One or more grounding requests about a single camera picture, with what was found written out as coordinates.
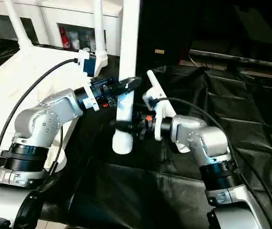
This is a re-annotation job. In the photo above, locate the white glass-door cabinet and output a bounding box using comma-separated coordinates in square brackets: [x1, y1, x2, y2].
[0, 0, 125, 57]

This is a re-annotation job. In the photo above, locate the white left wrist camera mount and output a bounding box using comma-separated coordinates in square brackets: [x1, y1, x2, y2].
[77, 49, 101, 112]

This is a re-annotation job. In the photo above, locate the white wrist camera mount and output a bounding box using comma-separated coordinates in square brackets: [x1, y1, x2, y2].
[142, 92, 172, 142]
[77, 49, 101, 112]

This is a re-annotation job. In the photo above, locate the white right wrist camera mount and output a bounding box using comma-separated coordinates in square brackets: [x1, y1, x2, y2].
[142, 92, 172, 142]

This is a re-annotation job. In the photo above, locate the black speaker with gold label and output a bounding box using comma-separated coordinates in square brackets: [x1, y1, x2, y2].
[138, 0, 272, 65]

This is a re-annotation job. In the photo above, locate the white plastic table top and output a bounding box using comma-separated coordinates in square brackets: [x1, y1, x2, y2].
[0, 47, 109, 173]

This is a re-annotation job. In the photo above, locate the dark low bench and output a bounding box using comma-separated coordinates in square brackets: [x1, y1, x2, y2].
[189, 49, 272, 70]

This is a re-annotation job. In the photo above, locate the black mat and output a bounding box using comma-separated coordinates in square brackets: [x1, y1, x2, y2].
[0, 38, 272, 229]

